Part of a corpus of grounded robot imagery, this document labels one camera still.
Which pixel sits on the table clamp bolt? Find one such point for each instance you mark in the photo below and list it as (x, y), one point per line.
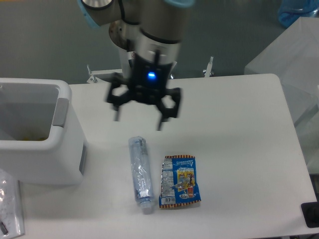
(208, 72)

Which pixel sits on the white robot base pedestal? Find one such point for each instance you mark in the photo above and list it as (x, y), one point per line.
(124, 62)

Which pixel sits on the clear plastic bag with paper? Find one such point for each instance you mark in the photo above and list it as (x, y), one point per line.
(11, 211)

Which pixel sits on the blue plastic bag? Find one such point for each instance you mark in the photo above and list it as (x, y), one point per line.
(291, 10)

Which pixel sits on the black device at table edge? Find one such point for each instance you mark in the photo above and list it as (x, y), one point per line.
(310, 212)

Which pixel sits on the blue snack wrapper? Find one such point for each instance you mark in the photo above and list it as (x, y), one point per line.
(179, 185)

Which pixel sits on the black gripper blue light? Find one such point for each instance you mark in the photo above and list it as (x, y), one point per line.
(148, 82)

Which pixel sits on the crushed clear plastic bottle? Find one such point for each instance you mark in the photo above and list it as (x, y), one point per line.
(141, 174)

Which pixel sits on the white trash can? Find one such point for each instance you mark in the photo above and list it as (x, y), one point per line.
(41, 138)

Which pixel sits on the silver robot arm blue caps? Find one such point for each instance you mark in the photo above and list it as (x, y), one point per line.
(152, 30)

